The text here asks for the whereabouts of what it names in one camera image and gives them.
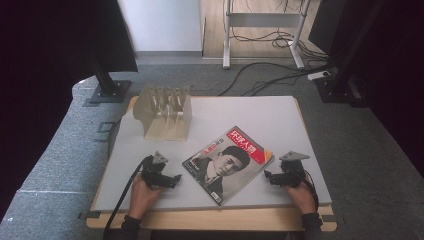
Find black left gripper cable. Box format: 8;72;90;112
102;155;150;240

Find black floor cables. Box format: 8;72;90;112
217;19;338;98

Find white desk frame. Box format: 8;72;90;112
222;0;313;70

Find magazine with portrait cover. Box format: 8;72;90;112
181;125;276;208

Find grey table mat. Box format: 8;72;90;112
93;95;333;213

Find black curtain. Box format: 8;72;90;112
308;0;424;178
0;0;139;221

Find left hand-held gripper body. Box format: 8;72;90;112
140;150;172;190

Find wooden file rack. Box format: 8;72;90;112
132;84;194;143

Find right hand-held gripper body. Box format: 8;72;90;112
278;150;311;188

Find white power strip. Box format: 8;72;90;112
306;70;332;82

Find person's left hand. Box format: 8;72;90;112
127;173;165;221

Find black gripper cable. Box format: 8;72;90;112
102;155;150;240
299;169;321;214

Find black metal stand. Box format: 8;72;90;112
89;59;133;105
313;0;384;108

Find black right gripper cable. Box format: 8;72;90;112
299;169;321;214

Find person's right hand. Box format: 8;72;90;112
283;181;318;216

